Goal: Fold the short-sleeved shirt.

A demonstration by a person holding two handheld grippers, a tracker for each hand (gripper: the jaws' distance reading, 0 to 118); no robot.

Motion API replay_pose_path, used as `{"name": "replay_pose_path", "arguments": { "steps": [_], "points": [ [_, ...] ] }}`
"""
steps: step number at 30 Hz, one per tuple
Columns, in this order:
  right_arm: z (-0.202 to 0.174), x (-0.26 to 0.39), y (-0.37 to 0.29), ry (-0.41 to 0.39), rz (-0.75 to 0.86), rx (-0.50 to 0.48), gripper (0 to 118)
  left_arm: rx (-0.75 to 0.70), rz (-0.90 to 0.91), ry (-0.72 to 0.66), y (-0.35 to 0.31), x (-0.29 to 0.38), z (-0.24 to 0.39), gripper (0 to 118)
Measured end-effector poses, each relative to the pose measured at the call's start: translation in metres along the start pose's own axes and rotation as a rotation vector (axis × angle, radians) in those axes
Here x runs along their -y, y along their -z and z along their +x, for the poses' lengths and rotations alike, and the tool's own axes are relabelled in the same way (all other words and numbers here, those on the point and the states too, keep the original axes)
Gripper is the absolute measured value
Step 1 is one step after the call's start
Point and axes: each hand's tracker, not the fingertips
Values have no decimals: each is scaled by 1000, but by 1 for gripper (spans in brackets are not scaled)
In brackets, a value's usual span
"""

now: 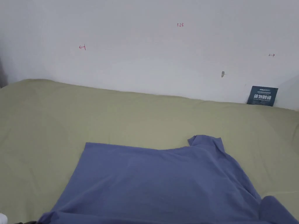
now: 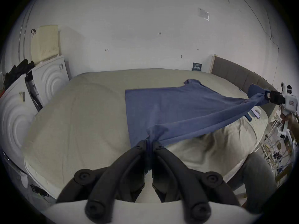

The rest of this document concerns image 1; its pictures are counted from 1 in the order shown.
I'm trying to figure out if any blue shirt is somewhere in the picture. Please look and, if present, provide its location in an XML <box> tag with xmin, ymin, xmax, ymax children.
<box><xmin>37</xmin><ymin>134</ymin><xmax>299</xmax><ymax>224</ymax></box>

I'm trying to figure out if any bed with pale green sheet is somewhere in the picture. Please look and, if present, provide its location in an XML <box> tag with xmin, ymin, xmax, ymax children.
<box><xmin>0</xmin><ymin>78</ymin><xmax>299</xmax><ymax>224</ymax></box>

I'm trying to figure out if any dark blue card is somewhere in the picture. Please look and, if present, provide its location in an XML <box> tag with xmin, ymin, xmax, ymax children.
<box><xmin>246</xmin><ymin>85</ymin><xmax>279</xmax><ymax>107</ymax></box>

